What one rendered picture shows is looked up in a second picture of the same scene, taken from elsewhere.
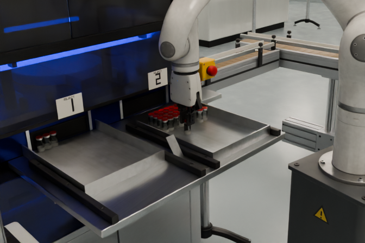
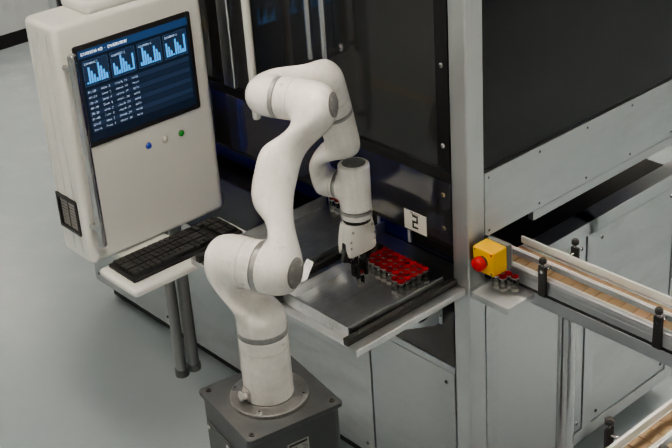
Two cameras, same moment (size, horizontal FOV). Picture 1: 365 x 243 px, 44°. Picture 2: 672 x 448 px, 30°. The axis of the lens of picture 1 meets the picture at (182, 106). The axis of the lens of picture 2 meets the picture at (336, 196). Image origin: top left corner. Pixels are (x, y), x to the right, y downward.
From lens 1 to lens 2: 3.45 m
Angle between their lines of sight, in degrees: 83
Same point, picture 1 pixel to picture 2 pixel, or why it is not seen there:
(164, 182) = not seen: hidden behind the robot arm
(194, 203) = (462, 416)
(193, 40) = (340, 189)
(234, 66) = (598, 307)
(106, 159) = (306, 245)
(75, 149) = (332, 227)
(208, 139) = (342, 298)
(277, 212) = not seen: outside the picture
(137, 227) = (389, 365)
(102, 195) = not seen: hidden behind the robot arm
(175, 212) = (435, 399)
